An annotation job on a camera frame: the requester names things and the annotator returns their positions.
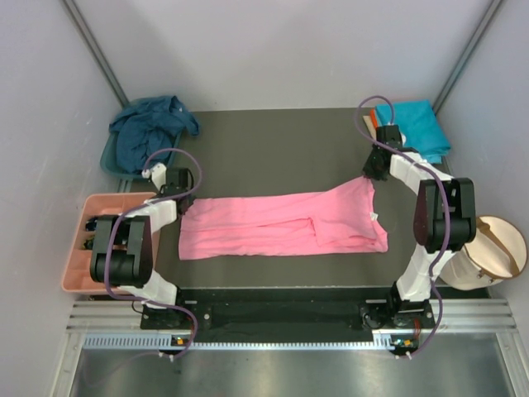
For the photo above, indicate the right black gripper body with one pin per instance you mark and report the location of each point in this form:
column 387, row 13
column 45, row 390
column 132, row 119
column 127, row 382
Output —
column 371, row 166

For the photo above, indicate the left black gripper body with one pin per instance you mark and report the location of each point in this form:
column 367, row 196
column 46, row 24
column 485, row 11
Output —
column 189, row 199

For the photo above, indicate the pink t shirt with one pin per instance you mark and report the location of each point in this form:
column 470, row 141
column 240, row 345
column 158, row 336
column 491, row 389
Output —
column 337, row 221

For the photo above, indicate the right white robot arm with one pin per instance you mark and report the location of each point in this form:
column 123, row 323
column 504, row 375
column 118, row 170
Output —
column 444, row 218

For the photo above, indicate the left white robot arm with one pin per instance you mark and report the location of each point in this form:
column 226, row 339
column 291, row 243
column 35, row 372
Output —
column 122, row 252

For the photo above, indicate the folded beige t shirt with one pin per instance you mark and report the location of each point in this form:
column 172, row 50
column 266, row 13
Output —
column 370, row 126

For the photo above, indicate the folded orange t shirt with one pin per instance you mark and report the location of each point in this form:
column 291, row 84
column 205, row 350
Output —
column 374, row 118

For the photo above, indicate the folded turquoise t shirt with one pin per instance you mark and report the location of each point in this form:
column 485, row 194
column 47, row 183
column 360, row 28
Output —
column 418, row 122

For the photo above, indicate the dark blue t shirt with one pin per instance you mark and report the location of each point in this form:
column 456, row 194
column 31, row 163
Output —
column 153, row 132

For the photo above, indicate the teal plastic basket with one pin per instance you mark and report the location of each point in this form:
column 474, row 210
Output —
column 108, row 159

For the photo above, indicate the dark patterned item back left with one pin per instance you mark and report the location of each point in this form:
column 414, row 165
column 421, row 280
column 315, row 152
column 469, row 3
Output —
column 91, row 224

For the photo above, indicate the dark patterned item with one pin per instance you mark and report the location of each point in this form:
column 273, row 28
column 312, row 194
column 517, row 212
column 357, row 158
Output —
column 91, row 224
column 88, row 243

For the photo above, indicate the dark patterned item front left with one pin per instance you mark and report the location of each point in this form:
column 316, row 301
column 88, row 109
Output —
column 88, row 243

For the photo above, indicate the pink compartment tray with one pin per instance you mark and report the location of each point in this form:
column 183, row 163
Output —
column 76, row 277

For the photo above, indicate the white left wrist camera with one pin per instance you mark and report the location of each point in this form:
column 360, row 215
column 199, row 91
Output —
column 156, row 175

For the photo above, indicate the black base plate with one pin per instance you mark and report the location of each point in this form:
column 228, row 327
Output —
column 260, row 308

